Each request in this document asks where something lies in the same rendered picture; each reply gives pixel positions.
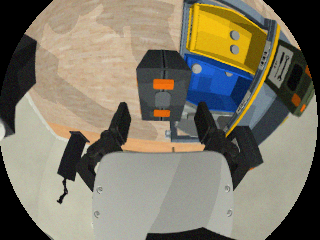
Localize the yellow open bin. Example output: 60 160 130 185
186 3 267 75

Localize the blue bin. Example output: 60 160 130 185
184 53 253 112

